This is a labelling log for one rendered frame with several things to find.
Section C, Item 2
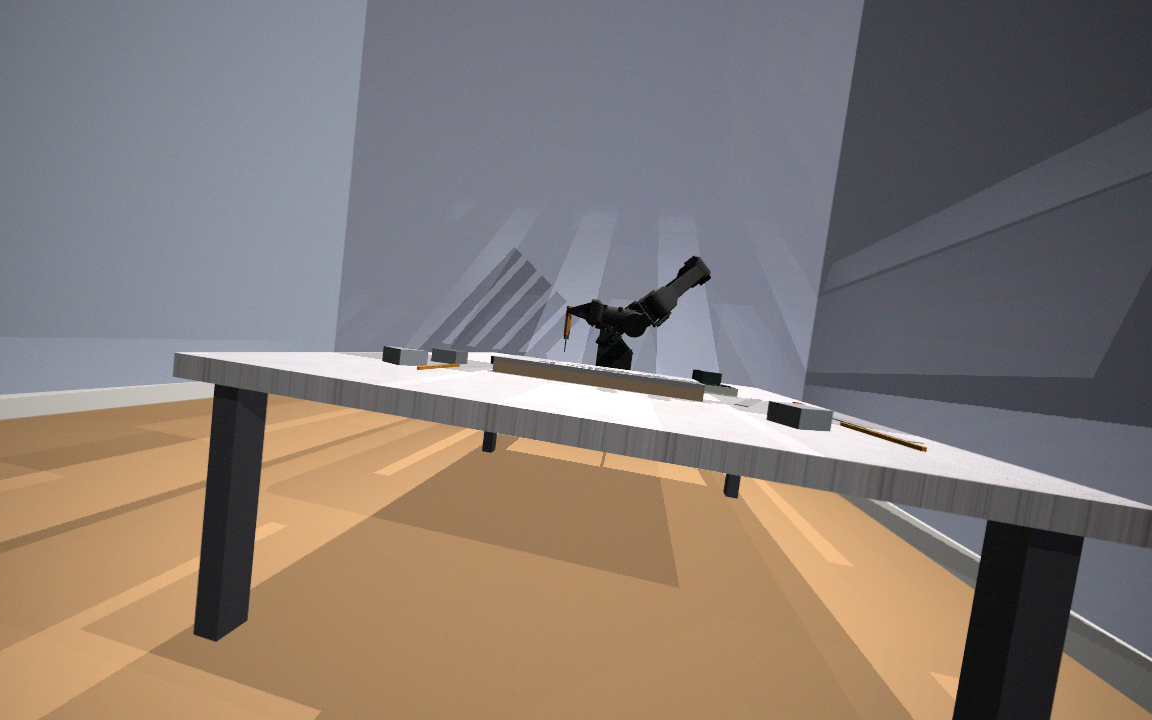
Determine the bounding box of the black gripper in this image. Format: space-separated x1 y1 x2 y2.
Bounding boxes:
567 300 627 329

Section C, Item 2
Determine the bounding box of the white rectangular floor panel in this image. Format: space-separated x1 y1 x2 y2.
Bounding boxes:
492 355 705 402

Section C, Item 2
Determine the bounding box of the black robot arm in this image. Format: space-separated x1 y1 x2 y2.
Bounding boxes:
596 256 711 348

